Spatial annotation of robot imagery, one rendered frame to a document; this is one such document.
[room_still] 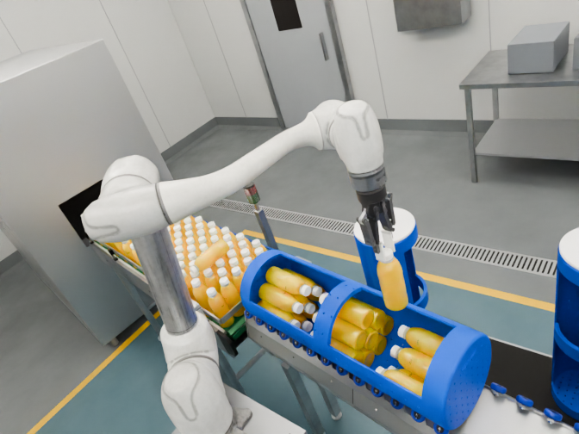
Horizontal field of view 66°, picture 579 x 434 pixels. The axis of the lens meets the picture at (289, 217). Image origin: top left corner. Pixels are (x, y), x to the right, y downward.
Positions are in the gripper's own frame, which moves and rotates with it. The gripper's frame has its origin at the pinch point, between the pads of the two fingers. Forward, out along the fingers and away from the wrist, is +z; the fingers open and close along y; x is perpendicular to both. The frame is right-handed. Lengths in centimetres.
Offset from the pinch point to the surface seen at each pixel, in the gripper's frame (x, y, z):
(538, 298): 7, 133, 148
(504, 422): -31, -1, 56
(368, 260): 46, 40, 54
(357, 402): 12, -17, 62
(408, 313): 4.6, 9.7, 38.9
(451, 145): 146, 296, 146
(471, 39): 132, 324, 52
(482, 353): -23.3, 4.3, 35.5
